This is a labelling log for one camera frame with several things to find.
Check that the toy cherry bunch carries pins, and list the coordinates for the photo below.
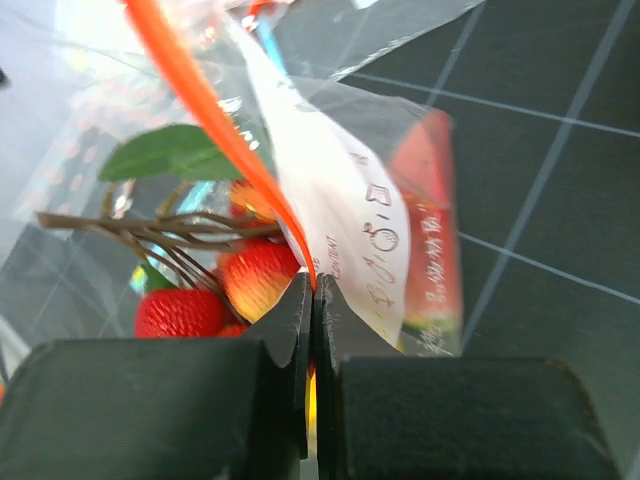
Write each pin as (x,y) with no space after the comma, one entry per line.
(212,256)

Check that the toy watermelon slice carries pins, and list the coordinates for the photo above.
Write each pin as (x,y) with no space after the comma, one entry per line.
(422,168)

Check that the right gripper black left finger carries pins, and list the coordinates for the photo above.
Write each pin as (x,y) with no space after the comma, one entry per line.
(201,408)

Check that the orange-zipper clear zip bag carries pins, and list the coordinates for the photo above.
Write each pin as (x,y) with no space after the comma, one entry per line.
(77,81)

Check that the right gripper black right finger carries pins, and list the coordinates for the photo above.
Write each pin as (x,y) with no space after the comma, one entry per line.
(384,415)

